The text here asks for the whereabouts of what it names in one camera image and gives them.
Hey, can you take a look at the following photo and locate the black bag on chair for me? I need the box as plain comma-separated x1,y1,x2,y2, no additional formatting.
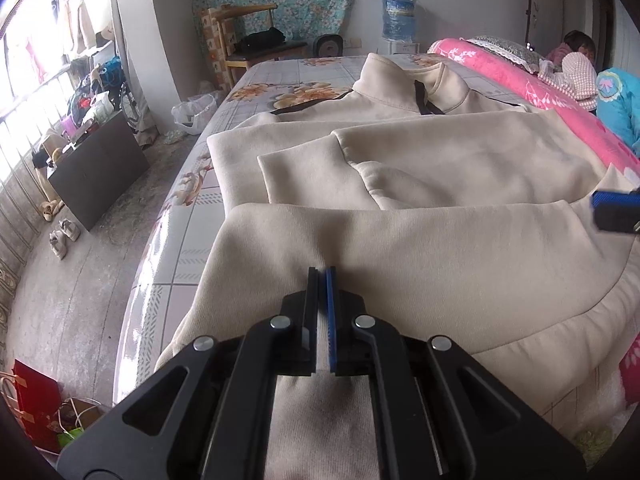
234,27,285,54

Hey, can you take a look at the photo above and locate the pair of beige shoes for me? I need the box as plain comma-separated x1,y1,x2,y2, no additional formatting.
49,218,80,260

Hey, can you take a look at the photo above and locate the beige jacket with black trim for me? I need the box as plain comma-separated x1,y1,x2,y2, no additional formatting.
154,52,640,480

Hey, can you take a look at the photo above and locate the green bag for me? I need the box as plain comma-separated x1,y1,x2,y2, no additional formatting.
56,427,84,448

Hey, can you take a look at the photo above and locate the white water dispenser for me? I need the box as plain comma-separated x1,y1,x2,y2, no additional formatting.
387,40,420,55

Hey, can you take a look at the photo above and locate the pink floral blanket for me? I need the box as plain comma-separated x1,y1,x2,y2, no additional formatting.
426,37,640,406

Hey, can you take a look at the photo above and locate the lace trimmed grey pillow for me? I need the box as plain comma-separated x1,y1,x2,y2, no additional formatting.
466,35,555,75

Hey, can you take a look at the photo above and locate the floral grey bed sheet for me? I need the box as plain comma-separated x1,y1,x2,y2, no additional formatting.
112,54,640,441

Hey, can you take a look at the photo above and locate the wooden chair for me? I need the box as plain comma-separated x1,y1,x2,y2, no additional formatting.
200,3,308,91

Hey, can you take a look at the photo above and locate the child in blue pajamas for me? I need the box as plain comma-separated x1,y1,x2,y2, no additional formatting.
546,30,639,156

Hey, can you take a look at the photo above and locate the dark low cabinet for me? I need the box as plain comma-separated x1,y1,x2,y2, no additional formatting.
48,112,150,231

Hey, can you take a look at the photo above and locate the white fluffy garment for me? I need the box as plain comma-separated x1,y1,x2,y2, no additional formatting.
539,368,632,466

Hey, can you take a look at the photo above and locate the metal balcony railing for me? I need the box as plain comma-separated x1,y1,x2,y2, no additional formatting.
1,73,47,364

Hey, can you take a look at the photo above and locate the blue water bottle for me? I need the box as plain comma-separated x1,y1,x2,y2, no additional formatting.
382,0,416,44

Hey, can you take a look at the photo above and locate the red paper bag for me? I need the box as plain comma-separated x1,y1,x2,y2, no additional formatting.
12,360,62,454

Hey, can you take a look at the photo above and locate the white plastic bag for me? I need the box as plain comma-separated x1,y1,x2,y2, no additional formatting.
171,92,218,136

